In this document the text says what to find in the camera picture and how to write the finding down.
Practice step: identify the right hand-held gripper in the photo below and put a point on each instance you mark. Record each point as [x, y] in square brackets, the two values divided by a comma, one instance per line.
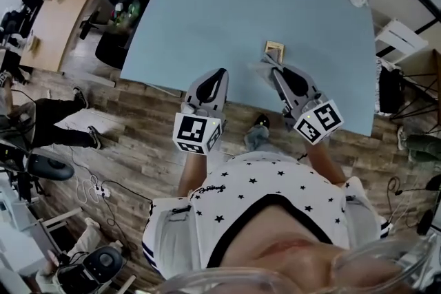
[320, 120]

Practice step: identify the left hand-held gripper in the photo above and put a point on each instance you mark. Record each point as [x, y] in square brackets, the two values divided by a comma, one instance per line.
[191, 129]

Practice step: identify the grey cloth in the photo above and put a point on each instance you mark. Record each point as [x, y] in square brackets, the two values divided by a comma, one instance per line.
[267, 63]

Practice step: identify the beige calculator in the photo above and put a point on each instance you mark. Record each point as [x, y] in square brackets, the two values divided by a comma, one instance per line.
[275, 44]

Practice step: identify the person's left forearm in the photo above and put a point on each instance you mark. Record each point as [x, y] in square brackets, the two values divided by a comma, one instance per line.
[193, 175]

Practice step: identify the person's right forearm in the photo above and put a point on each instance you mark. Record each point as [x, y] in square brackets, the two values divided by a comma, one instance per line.
[325, 162]

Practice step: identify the person's black shoe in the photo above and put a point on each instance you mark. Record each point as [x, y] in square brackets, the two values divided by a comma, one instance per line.
[262, 120]

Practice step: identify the person's jeans leg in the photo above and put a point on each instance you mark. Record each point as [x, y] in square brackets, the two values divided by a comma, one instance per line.
[256, 137]

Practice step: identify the black bag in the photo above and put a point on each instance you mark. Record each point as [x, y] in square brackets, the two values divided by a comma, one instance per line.
[391, 91]

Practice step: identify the person's white star-print shirt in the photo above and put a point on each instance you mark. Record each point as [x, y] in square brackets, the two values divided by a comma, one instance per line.
[262, 179]

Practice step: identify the clear bin of colourful items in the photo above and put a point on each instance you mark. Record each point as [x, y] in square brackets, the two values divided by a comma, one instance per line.
[124, 12]

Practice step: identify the white chair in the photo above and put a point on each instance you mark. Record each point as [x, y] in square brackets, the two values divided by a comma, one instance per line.
[399, 41]

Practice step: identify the dark wooden side table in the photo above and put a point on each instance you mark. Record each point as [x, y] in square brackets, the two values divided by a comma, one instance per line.
[435, 79]

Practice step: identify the person's neck and chin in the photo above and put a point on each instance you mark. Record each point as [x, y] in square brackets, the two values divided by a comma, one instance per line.
[275, 230]

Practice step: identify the white power strip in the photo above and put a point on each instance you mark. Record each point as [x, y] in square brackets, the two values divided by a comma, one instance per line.
[102, 191]

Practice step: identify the light wooden desk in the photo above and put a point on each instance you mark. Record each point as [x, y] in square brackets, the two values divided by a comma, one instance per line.
[58, 27]

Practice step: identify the clear-framed glasses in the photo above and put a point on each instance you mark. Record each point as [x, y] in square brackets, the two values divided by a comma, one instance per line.
[379, 253]

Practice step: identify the black round-top appliance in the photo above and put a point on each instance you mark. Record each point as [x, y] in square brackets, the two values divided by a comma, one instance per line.
[103, 263]

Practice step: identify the black box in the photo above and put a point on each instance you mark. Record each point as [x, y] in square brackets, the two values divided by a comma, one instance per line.
[72, 273]

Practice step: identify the white metal frame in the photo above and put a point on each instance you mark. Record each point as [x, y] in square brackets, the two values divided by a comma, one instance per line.
[58, 225]

